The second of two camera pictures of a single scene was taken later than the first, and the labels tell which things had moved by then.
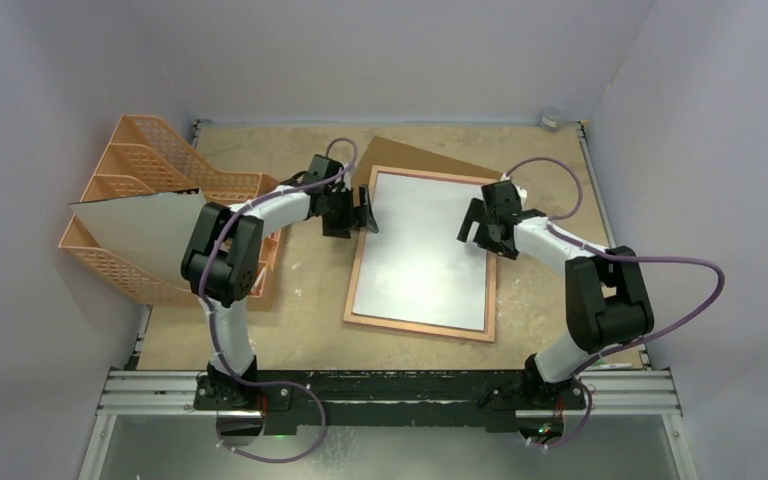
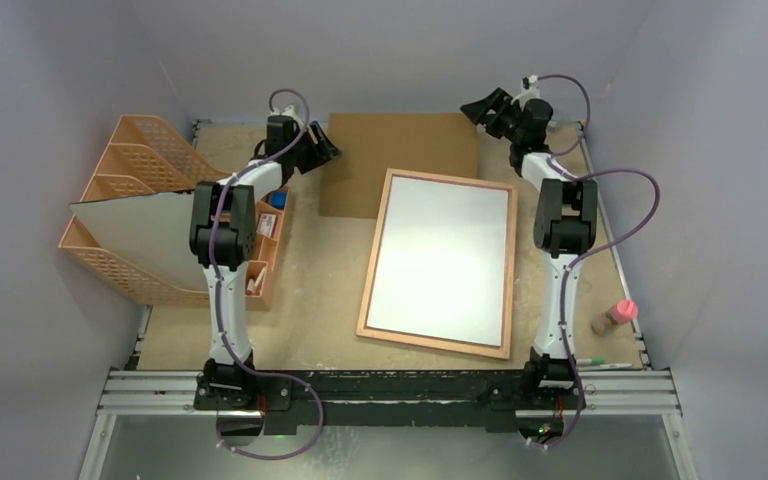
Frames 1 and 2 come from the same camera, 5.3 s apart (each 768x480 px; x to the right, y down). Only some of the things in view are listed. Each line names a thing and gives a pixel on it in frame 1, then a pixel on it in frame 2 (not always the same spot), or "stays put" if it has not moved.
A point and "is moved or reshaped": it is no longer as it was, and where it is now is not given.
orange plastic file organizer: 142,156 stays put
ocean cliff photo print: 415,268 stays put
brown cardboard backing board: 386,153 is moved or reshaped
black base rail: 489,398 stays put
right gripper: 484,229 to 502,115
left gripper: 355,217 to 323,153
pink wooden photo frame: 465,333 to 495,351
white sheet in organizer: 152,231 stays put
